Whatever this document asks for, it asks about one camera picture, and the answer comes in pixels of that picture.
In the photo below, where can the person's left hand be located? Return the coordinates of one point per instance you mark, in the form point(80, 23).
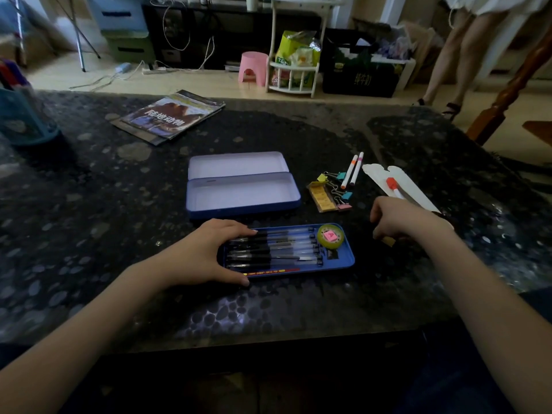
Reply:
point(194, 258)

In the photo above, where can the person's right hand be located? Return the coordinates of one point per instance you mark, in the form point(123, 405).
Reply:
point(407, 217)

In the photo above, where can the person's right thumb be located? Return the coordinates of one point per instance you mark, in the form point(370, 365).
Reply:
point(376, 212)

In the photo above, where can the person's left thumb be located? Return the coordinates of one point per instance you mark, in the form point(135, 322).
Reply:
point(233, 276)

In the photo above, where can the blue metal pencil tray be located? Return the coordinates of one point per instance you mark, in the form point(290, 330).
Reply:
point(338, 260)

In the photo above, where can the person's right forearm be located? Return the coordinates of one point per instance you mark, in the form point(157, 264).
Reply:
point(496, 314)

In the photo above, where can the person's left forearm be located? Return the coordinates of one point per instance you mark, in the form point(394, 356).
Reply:
point(77, 336)

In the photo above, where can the white pen with red cap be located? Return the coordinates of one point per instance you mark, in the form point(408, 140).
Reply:
point(394, 187)

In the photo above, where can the pink binder clip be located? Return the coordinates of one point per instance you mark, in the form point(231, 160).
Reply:
point(344, 206)

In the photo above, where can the teal binder clip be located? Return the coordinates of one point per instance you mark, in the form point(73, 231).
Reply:
point(341, 175)
point(346, 196)

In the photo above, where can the white paper sleeve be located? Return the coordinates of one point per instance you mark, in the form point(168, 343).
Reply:
point(409, 185)

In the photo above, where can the white marker with orange cap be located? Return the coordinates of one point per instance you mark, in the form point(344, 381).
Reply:
point(348, 173)
point(357, 168)

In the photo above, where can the row of black gel pens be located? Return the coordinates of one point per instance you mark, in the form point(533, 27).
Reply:
point(276, 250)

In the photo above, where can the yellow-green round tape dispenser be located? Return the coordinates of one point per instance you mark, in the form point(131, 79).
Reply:
point(330, 236)

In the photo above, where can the yellow binder clip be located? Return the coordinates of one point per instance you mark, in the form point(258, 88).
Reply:
point(322, 177)

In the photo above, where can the open blue pencil tin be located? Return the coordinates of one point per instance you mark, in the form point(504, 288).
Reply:
point(241, 191)

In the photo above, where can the black storage crate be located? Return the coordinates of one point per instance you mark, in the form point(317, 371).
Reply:
point(358, 79)

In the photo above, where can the white shelf rack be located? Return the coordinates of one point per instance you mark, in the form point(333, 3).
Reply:
point(276, 77)

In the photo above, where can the glossy magazine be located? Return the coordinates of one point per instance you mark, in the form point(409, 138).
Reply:
point(168, 116)

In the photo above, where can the person's dark trousers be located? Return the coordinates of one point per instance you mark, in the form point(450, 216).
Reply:
point(465, 366)

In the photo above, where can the green and yellow snack bag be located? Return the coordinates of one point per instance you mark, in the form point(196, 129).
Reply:
point(297, 51)

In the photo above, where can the brown wooden chair leg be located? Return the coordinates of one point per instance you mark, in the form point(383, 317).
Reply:
point(509, 90)

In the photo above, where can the pink plastic stool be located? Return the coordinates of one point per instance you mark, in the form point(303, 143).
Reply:
point(253, 66)

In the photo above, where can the white power strip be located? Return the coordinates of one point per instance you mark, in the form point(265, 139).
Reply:
point(161, 70)

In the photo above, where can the black cabinet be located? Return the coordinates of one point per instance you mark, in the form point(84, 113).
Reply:
point(233, 34)

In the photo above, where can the white power adapter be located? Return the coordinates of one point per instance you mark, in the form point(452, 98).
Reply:
point(123, 67)

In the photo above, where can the green storage drawer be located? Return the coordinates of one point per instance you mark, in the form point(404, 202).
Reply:
point(131, 49)

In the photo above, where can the blue plastic container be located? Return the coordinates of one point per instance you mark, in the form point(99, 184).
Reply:
point(23, 112)

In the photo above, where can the blue storage drawer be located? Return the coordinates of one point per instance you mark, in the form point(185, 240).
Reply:
point(118, 15)

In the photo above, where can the metal tripod stand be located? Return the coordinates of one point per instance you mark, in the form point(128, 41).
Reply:
point(75, 34)

